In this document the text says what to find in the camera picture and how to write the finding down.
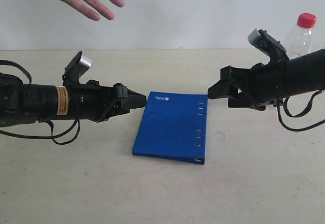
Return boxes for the blue ring binder notebook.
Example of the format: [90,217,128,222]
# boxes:
[132,91,208,165]

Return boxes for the clear water bottle red cap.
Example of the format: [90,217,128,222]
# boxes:
[283,13,317,59]

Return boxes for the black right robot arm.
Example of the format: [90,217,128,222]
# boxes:
[208,49,324,111]

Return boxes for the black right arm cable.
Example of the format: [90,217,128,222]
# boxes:
[277,89,325,133]

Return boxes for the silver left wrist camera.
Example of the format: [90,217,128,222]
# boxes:
[62,51,92,85]

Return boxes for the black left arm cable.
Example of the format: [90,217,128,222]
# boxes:
[0,60,81,145]

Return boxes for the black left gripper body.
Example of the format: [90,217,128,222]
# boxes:
[62,80,128,122]

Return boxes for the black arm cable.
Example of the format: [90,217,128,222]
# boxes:
[277,89,325,133]
[0,60,81,145]

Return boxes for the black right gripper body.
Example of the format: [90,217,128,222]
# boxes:
[220,62,284,110]

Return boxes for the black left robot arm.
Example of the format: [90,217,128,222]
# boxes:
[1,76,147,127]

